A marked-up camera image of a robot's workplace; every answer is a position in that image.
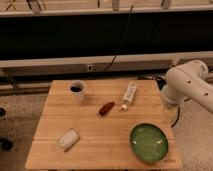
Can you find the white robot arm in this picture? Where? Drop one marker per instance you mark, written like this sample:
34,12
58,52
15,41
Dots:
188,80

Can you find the green ceramic bowl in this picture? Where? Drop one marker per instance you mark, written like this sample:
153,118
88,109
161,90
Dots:
148,143

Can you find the dark red pepper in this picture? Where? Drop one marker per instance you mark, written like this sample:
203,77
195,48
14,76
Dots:
106,108

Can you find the white tube with cap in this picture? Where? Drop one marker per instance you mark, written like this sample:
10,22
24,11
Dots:
128,95

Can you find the white paper cup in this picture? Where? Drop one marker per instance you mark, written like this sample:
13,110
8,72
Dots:
77,89

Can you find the white rectangular sponge block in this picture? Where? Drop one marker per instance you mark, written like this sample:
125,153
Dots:
68,139

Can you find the black caster wheel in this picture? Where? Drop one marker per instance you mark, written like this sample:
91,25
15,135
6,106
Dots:
6,144

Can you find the white wall outlet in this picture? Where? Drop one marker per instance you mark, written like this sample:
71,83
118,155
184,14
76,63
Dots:
90,68

